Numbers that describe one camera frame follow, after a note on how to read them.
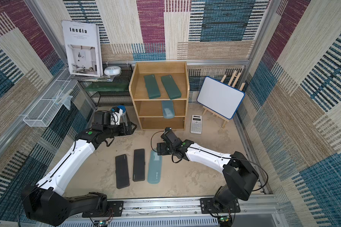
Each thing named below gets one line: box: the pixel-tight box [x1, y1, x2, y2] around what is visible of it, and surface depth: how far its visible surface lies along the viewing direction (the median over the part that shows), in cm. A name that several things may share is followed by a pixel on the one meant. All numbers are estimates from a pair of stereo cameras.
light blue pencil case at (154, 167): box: [147, 149, 163, 185], surface depth 89 cm
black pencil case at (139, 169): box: [132, 148, 146, 183], surface depth 89 cm
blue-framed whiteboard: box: [196, 76, 246, 120], surface depth 98 cm
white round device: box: [103, 65, 122, 76], surface depth 89 cm
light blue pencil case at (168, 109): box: [161, 100, 175, 120], surface depth 93 cm
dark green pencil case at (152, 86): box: [143, 74, 161, 100], surface depth 88 cm
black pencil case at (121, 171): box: [115, 154, 130, 190], surface depth 87 cm
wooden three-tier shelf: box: [128, 61, 190, 131], surface depth 92 cm
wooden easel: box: [202, 69, 246, 129], surface depth 96 cm
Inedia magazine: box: [61, 20, 104, 78], surface depth 79 cm
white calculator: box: [190, 114, 203, 135], surface depth 108 cm
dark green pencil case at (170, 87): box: [161, 74, 182, 100], surface depth 87 cm
